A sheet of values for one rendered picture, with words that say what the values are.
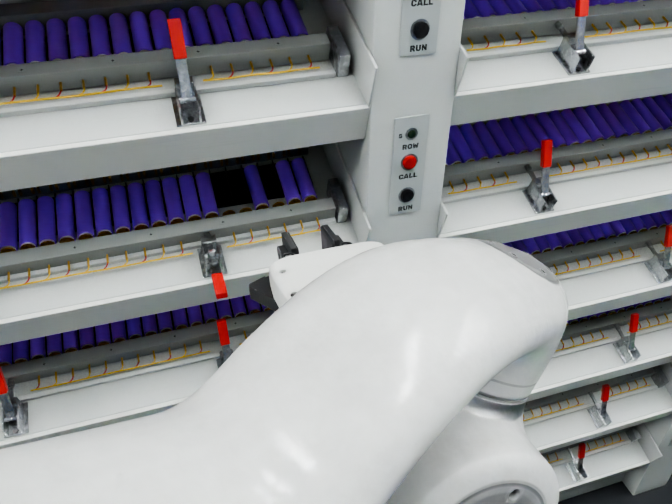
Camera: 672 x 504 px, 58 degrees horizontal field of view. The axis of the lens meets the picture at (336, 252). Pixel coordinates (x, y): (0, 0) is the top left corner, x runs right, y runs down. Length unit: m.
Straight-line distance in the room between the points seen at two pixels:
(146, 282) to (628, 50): 0.63
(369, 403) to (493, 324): 0.06
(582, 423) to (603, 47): 0.78
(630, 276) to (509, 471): 0.81
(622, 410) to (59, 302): 1.08
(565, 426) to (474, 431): 1.03
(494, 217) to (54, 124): 0.52
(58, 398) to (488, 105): 0.64
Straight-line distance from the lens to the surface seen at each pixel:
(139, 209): 0.75
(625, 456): 1.58
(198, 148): 0.63
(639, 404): 1.42
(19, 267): 0.75
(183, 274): 0.72
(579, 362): 1.18
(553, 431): 1.31
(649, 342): 1.27
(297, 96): 0.64
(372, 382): 0.22
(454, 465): 0.29
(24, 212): 0.78
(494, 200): 0.84
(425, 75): 0.65
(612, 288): 1.06
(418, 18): 0.63
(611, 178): 0.94
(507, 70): 0.74
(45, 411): 0.87
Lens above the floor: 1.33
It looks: 37 degrees down
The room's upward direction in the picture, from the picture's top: straight up
